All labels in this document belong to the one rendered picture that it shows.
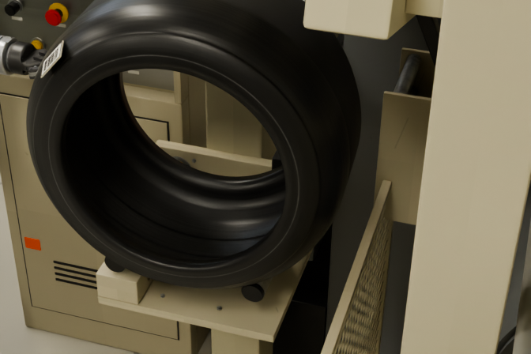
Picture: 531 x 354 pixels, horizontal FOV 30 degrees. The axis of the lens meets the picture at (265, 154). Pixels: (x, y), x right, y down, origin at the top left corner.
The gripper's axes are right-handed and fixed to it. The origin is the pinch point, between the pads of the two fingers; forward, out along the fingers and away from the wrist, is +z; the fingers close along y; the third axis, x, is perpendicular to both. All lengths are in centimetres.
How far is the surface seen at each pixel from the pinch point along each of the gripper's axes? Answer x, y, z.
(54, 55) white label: -31, -48, 18
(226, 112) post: 0.9, -6.6, 33.5
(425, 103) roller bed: -13, -13, 76
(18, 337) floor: 106, 13, -41
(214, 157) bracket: 11.4, -8.9, 31.5
